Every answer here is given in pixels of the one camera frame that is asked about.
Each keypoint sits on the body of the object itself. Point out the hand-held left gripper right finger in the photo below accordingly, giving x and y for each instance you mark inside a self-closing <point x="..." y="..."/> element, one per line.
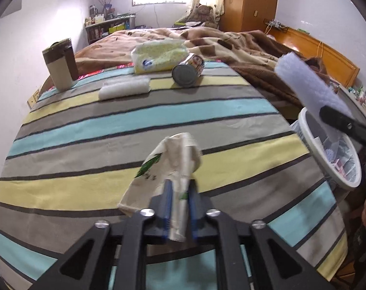
<point x="192" y="208"/>

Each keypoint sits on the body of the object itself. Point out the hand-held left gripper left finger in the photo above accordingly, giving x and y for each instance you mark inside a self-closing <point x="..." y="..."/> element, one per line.
<point x="168" y="205"/>

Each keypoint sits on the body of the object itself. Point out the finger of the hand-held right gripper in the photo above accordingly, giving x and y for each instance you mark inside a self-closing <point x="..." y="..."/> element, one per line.
<point x="346" y="123"/>

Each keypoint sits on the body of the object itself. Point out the white tissue packet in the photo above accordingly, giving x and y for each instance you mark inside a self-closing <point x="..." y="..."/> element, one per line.
<point x="168" y="163"/>

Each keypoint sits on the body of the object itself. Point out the white round trash bin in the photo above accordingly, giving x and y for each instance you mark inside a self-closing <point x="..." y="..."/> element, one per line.
<point x="314" y="154"/>

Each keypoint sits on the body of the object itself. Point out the pale purple foam net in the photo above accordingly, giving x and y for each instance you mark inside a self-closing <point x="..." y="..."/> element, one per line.
<point x="307" y="81"/>

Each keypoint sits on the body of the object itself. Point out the cluttered bedside table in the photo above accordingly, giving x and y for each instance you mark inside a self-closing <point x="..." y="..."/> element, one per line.
<point x="359" y="96"/>

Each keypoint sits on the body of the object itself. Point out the wooden headboard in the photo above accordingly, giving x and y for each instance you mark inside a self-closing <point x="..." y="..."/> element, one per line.
<point x="322" y="51"/>

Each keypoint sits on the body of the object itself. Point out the striped tablecloth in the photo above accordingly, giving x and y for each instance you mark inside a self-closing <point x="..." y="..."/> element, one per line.
<point x="140" y="117"/>

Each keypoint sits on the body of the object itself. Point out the white foam wrap roll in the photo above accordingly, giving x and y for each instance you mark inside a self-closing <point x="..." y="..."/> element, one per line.
<point x="124" y="88"/>

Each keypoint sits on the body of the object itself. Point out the red cartoon drink can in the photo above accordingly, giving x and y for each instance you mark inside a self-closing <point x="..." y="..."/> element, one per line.
<point x="186" y="74"/>

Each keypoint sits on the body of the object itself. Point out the brown patterned blanket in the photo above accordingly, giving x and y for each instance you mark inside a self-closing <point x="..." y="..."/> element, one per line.
<point x="231" y="48"/>

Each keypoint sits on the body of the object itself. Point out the yellow-green tissue pack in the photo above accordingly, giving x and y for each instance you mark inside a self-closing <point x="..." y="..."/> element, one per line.
<point x="158" y="56"/>

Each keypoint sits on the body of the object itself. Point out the wooden wardrobe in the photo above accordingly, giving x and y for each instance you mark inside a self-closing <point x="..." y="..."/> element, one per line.
<point x="249" y="3"/>

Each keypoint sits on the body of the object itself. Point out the brown and beige box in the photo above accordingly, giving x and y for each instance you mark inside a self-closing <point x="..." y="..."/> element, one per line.
<point x="59" y="69"/>

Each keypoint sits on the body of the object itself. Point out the brown teddy bear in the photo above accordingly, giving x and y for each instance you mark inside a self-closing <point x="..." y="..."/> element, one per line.
<point x="204" y="13"/>

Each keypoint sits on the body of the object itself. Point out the grey storage bin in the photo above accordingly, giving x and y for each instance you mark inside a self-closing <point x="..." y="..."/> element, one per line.
<point x="132" y="22"/>

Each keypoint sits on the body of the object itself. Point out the cluttered storage shelf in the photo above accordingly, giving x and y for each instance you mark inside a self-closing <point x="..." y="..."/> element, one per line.
<point x="95" y="31"/>

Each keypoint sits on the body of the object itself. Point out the wall socket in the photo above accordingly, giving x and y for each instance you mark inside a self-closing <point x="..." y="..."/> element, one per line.
<point x="33" y="98"/>

